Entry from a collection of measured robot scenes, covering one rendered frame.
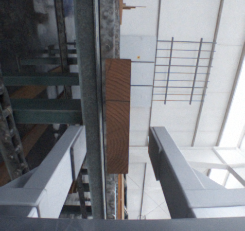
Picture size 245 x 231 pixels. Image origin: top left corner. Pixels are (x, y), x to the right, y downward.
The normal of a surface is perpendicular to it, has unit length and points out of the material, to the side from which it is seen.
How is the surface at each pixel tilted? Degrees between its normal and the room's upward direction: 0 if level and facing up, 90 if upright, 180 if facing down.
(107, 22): 90
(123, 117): 90
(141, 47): 90
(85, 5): 90
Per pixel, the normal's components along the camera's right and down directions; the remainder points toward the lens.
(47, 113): 0.00, 0.42
